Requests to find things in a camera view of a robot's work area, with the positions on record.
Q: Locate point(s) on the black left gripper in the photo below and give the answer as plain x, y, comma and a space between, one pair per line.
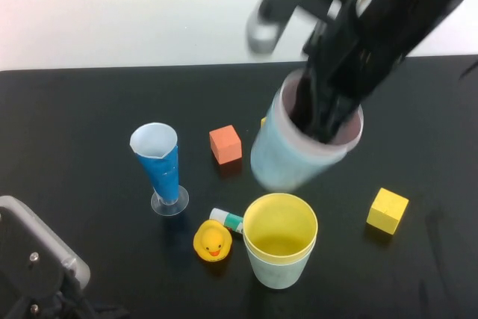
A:
101, 309

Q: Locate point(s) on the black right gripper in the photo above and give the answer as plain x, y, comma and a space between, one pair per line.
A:
358, 46

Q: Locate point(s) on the pink plastic cup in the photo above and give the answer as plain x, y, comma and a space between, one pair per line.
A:
325, 148

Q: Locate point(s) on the light blue plastic cup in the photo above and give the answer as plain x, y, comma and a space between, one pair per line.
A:
276, 158

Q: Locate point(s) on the yellow plastic cup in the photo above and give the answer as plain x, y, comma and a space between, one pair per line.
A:
280, 222

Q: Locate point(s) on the small yellow cube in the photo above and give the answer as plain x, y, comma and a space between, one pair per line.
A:
263, 123

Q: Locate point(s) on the orange cube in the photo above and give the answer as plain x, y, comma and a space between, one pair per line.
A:
225, 145

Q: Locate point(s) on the large yellow cube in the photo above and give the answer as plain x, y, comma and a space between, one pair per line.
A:
386, 210

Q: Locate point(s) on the yellow rubber duck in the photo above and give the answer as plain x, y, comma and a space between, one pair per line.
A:
211, 240

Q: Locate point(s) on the green white glue stick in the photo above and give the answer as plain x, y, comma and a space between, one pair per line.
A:
228, 219

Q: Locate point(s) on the blue paper-wrapped clear measuring glass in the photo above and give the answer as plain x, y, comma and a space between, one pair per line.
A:
160, 173

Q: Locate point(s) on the green plastic cup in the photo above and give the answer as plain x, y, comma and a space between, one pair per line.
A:
276, 274

